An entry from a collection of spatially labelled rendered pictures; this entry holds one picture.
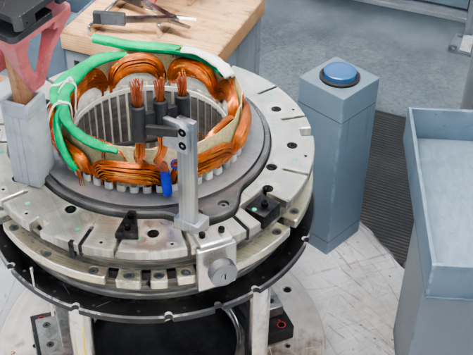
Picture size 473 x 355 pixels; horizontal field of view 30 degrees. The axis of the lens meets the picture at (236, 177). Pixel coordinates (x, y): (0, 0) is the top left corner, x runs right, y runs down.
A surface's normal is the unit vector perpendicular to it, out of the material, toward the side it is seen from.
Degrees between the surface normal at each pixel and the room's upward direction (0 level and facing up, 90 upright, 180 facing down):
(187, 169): 90
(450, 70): 0
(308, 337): 0
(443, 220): 0
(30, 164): 90
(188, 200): 90
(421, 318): 90
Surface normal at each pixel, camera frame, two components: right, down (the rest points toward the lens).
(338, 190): 0.72, 0.45
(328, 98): -0.70, 0.44
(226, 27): 0.02, -0.78
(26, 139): -0.39, 0.58
